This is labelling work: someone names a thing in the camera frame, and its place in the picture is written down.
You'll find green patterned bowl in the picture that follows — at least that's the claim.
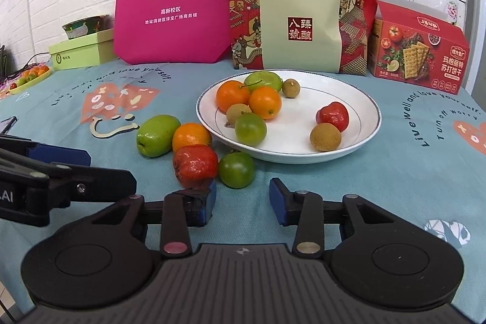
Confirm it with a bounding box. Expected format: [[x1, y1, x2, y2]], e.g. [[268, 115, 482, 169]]
[[62, 15, 115, 41]]

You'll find white plate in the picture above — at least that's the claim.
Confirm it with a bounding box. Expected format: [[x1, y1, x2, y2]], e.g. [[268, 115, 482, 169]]
[[196, 69, 381, 163]]

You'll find small orange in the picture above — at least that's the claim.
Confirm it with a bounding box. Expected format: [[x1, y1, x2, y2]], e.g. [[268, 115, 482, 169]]
[[216, 80, 251, 113], [172, 123, 212, 153], [248, 86, 282, 120]]

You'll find red cracker box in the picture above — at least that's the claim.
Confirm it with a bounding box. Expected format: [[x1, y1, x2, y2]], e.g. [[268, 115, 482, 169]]
[[370, 1, 471, 95]]

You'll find light green box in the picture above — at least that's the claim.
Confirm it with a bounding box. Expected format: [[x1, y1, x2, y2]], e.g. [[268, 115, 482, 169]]
[[48, 29, 115, 71]]

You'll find yellow-green tray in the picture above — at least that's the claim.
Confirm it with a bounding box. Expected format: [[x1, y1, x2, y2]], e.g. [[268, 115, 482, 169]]
[[8, 65, 52, 95]]

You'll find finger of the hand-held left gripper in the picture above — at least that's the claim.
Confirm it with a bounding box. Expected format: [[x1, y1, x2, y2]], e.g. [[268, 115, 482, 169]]
[[0, 147, 137, 209], [0, 135, 91, 168]]

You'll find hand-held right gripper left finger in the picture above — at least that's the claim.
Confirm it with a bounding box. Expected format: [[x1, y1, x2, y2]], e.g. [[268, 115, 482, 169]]
[[91, 178, 218, 258]]

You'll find pile of miniature fruits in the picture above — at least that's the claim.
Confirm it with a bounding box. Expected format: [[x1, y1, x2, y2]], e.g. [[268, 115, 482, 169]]
[[9, 66, 50, 89]]

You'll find white vertical frame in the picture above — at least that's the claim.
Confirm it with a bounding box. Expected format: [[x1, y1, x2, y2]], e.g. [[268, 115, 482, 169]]
[[461, 0, 484, 93]]

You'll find dark flat device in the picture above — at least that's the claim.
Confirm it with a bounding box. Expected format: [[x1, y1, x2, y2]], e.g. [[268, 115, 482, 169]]
[[0, 116, 18, 135]]

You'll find black cable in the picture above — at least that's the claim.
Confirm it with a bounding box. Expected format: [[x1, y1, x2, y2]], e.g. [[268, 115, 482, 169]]
[[0, 53, 52, 82]]

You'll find teal printed tablecloth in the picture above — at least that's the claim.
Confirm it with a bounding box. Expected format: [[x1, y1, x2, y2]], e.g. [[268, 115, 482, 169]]
[[0, 58, 486, 313]]

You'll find small red apple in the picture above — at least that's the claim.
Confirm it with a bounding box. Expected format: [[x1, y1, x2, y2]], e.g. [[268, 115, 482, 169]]
[[316, 102, 349, 133], [173, 145, 220, 190]]

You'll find brown longan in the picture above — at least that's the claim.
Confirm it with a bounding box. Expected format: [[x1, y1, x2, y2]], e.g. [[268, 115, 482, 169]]
[[309, 123, 342, 152], [225, 103, 253, 127], [282, 79, 301, 98]]

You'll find large green jujube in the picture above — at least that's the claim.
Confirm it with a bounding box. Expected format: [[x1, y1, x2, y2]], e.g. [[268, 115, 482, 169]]
[[136, 114, 182, 158], [243, 71, 284, 94]]

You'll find small round green fruit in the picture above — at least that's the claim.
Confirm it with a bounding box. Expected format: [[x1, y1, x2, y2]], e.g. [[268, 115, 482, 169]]
[[218, 152, 255, 189], [234, 113, 267, 147]]

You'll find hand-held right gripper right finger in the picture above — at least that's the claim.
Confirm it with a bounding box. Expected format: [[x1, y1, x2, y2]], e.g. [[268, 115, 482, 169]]
[[269, 178, 403, 257]]

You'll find red patterned gift bag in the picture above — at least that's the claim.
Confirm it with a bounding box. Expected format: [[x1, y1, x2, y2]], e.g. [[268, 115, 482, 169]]
[[228, 0, 380, 77]]

